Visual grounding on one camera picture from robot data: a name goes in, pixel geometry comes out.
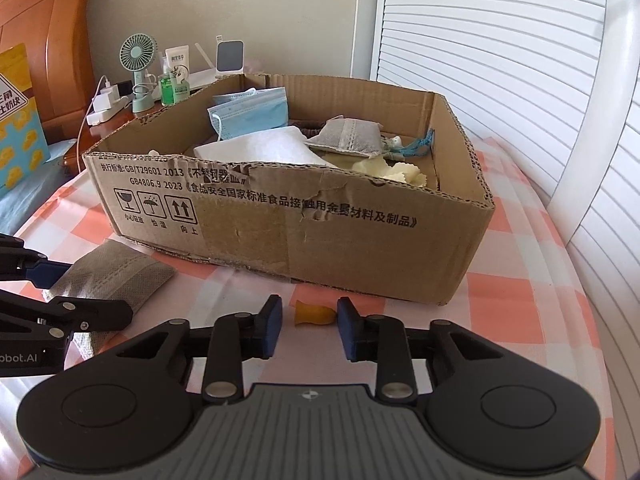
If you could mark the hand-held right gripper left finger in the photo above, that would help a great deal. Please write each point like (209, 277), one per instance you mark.
(272, 327)

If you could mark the white cosmetic tube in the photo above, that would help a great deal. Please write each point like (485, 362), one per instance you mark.
(177, 57)

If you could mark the grey fabric pouch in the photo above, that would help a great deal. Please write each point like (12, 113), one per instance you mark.
(120, 270)
(345, 137)

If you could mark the blue face mask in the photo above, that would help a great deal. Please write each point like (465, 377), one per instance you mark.
(250, 112)

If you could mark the yellow printed package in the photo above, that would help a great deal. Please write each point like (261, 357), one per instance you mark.
(20, 135)

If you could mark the brown cardboard box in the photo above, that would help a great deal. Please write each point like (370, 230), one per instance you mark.
(350, 240)

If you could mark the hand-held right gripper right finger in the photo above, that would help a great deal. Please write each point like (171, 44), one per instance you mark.
(347, 330)

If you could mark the light blue fabric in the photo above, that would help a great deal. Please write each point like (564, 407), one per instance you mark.
(55, 155)

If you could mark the green liquid pump bottle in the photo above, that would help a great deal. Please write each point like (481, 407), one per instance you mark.
(174, 90)

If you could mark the white plug charger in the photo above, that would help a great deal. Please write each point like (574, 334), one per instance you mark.
(107, 97)

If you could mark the dark knitted scrunchie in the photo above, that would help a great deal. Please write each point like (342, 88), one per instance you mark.
(305, 126)

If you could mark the mint green desk fan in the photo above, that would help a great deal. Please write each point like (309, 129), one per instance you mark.
(137, 52)

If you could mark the white louvred wardrobe door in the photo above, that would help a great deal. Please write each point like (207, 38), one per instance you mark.
(475, 35)
(615, 235)

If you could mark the wooden bed headboard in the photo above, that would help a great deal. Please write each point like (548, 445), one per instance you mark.
(65, 35)

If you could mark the brown wooden nightstand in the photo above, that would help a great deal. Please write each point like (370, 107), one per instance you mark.
(100, 132)

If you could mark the pink checked bed sheet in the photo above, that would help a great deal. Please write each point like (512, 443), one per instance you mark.
(500, 285)

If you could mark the white cloth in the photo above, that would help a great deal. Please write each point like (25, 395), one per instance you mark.
(260, 147)

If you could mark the yellow cleaning cloth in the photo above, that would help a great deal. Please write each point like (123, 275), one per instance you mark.
(385, 170)

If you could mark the white power strip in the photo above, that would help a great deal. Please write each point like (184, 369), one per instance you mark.
(105, 114)

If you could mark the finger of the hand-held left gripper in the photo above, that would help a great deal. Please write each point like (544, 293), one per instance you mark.
(42, 272)
(100, 315)

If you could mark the small orange soft toy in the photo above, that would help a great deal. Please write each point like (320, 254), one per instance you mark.
(312, 314)

